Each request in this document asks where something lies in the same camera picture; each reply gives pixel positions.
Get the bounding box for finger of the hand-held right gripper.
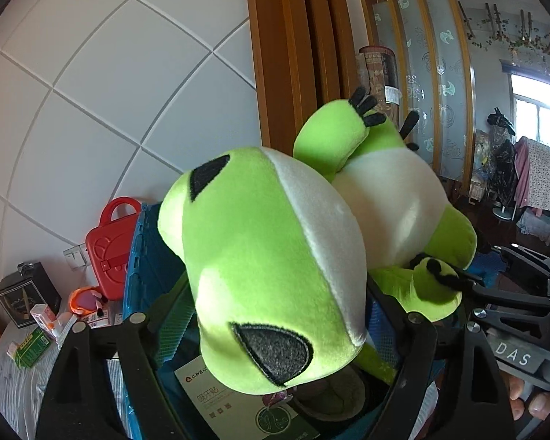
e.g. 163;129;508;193
456;271;550;311
499;244;550;283

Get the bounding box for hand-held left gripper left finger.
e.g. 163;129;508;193
36;300;200;440

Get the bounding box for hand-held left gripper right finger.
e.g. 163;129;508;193
366;275;518;440

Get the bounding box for blue plastic crate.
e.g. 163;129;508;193
112;202;507;440

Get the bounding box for green frog plush toy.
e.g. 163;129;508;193
157;86;478;388

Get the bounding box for green carton with yellow border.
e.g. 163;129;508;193
7;327;56;370

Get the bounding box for grey wood-grain desktop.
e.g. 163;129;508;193
0;316;133;440

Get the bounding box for person's right hand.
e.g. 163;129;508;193
506;373;550;422

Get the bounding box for heap of blue clothes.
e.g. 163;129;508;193
516;208;550;246

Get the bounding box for red white small carton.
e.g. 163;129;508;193
86;309;111;330

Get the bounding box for floral cloth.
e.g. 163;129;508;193
525;136;550;218

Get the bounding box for white green booklet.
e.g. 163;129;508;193
174;362;322;440

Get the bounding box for black plastic bag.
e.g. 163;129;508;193
488;137;518;207

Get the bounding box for pink garment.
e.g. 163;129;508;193
513;140;532;209

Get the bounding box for red toy case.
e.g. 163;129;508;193
85;197;143;301

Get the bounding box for small white bottle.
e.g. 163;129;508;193
46;312;78;344

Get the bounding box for white pink small carton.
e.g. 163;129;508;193
30;303;58;331

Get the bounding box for black gift box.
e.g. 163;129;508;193
0;261;62;329

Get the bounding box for bright window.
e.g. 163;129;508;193
509;71;550;152

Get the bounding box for hanging vine decoration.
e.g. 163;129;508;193
458;2;550;62

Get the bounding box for frosted glass wooden partition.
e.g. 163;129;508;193
351;0;477;193

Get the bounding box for rolled patterned carpet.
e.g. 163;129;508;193
357;45;402;129

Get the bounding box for wooden door frame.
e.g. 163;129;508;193
244;0;372;157

